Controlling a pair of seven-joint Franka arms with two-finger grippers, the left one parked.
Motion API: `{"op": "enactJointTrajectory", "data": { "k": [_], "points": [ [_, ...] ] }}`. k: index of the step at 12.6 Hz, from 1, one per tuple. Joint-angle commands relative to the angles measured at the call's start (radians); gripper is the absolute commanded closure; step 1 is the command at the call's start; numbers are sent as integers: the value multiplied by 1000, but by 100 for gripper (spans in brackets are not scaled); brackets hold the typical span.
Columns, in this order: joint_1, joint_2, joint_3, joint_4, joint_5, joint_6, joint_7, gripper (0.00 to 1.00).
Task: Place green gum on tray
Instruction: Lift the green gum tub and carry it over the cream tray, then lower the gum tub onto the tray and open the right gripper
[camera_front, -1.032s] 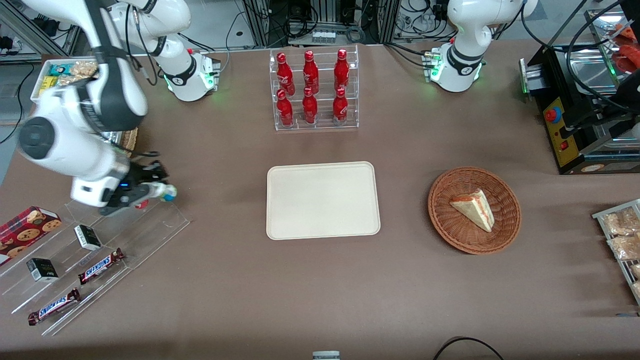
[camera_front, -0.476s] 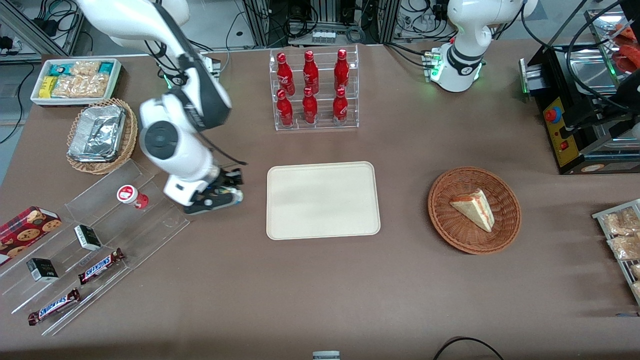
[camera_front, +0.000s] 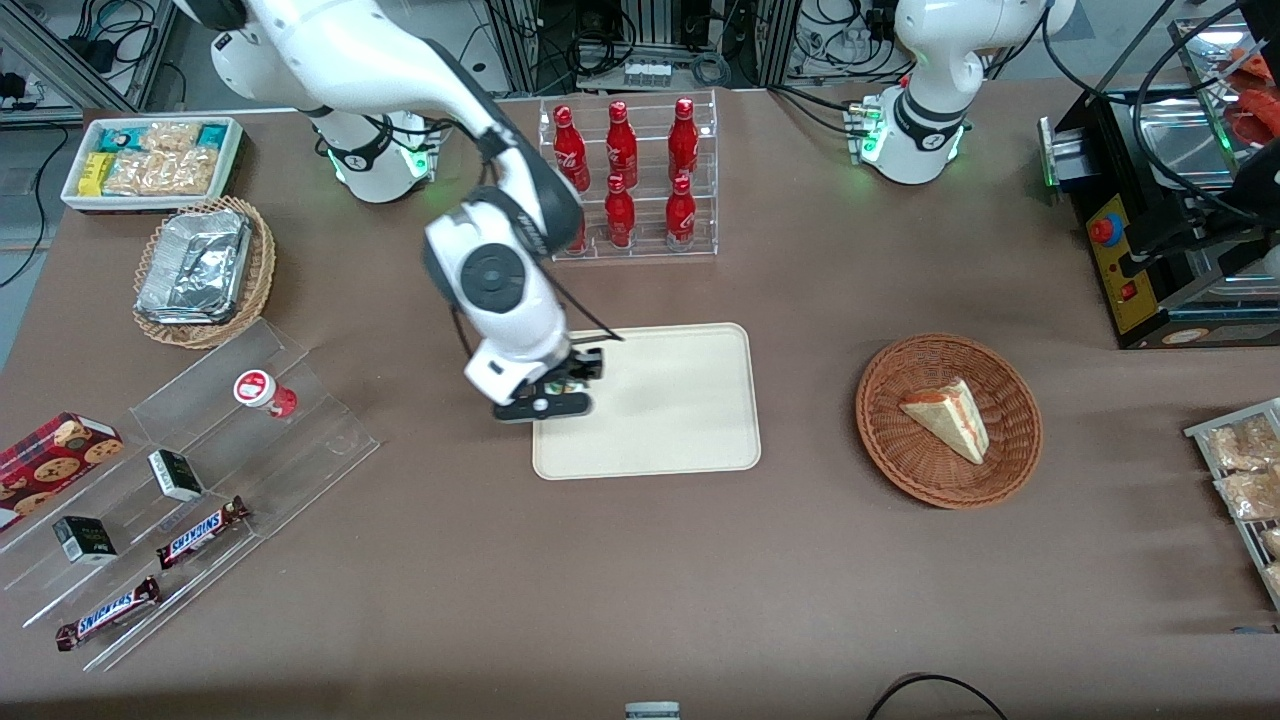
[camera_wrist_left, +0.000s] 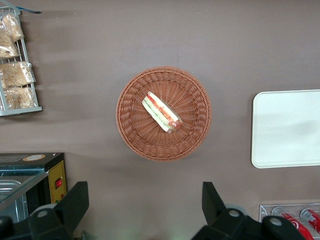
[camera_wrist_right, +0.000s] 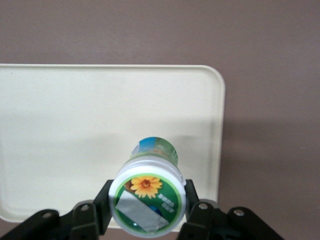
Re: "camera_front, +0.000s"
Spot clear bag of crackers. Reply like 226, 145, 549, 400
1203, 415, 1280, 471
1215, 470, 1280, 521

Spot round brown wicker basket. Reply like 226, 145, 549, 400
855, 333, 1043, 510

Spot red cookie box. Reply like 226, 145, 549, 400
0, 412, 125, 513

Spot tray of packaged snacks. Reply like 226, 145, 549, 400
1185, 398, 1280, 611

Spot stacked foil containers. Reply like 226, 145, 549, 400
135, 209, 253, 326

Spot snickers bar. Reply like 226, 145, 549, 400
156, 497, 251, 571
55, 576, 162, 652

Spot black cable loop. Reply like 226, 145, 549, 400
865, 674, 1011, 720

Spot beige plastic tray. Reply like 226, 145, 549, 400
532, 322, 762, 482

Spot wrapped triangle sandwich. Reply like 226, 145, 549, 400
898, 377, 991, 466

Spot light wicker basket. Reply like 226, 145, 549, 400
132, 196, 277, 350

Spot small black box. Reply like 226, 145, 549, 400
148, 449, 205, 503
52, 516, 118, 566

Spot clear acrylic stepped display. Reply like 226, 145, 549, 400
0, 318, 383, 673

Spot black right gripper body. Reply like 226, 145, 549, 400
540, 344, 607, 387

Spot large clear cracker bag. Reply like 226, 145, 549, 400
104, 148, 217, 197

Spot red gum bottle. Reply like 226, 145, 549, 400
234, 369, 299, 419

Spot white rectangular snack bin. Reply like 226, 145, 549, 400
60, 116, 244, 214

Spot clear acrylic bottle rack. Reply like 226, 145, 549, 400
538, 89, 719, 264

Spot black machine with yellow panel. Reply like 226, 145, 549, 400
1040, 85, 1280, 351

